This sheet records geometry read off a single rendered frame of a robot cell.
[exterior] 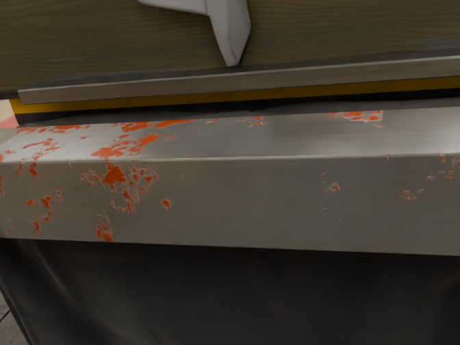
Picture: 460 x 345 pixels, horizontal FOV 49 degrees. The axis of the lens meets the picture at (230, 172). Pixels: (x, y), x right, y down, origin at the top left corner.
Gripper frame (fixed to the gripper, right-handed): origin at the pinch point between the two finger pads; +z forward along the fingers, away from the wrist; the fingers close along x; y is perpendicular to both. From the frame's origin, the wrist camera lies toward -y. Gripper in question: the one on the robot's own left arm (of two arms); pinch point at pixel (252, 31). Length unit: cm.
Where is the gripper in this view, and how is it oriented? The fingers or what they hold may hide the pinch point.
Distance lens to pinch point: 29.8
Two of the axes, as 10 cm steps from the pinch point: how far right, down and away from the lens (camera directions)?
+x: -2.9, 4.6, -8.4
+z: 1.7, 8.9, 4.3
